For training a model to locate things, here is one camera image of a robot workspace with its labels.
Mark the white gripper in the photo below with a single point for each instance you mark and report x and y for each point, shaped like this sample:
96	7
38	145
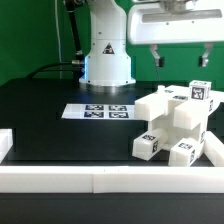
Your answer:
174	22

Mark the white chair back frame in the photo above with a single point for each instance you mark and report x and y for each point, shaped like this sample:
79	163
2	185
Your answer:
155	104

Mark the white chair seat part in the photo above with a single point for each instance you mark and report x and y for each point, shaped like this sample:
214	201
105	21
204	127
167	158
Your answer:
173	133

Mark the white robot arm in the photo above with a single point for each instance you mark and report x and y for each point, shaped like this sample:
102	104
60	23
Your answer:
107	67

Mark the white right fence bar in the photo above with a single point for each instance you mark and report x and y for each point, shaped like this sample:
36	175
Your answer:
214	149

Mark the white fence bar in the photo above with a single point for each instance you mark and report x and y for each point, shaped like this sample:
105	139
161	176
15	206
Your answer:
115	179
6	142
214	149

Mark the white left fence bar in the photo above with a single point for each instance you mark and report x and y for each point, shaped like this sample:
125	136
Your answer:
6	142

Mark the white front fence bar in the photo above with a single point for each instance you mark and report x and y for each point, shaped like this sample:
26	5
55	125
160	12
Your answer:
115	179

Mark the white marker base plate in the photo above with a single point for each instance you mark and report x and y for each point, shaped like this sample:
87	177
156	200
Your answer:
98	112

